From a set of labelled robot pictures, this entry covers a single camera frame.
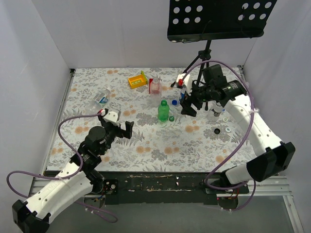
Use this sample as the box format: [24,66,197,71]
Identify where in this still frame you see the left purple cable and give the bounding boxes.
[6,109,119,223]

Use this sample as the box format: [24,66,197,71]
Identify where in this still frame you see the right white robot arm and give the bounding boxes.
[174,61,295,193]

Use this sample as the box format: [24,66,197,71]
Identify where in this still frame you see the yellow plastic box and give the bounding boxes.
[128,71,148,89]

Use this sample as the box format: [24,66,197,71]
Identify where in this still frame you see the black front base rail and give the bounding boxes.
[81,171,249,209]

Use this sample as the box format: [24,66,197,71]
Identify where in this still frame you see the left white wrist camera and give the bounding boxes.
[103,109,120,127]

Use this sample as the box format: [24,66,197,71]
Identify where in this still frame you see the green plastic bottle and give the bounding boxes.
[157,100,170,122]

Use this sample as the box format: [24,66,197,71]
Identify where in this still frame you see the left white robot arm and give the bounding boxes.
[12,119,134,233]

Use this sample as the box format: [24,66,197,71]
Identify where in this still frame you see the clear bottle blue label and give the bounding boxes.
[85,88,111,115]

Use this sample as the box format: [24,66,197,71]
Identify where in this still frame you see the small clear upright bottle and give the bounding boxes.
[207,102,224,122]

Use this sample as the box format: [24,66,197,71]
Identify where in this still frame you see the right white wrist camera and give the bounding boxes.
[175,73,192,95]

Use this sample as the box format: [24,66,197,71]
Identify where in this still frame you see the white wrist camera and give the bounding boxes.
[103,109,120,127]
[175,73,192,95]

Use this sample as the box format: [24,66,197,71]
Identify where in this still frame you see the clear Pepsi bottle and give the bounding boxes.
[179,87,187,104]

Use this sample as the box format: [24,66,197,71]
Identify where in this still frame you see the purple cable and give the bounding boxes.
[183,60,259,212]
[6,109,119,223]

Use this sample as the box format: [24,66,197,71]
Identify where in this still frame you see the red plastic box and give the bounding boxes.
[149,79,157,95]

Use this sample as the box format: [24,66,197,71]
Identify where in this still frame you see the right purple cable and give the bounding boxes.
[183,60,259,212]

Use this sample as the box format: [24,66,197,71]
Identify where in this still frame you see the black music stand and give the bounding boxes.
[167,0,278,111]

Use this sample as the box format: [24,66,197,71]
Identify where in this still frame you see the floral tablecloth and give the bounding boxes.
[46,68,256,172]

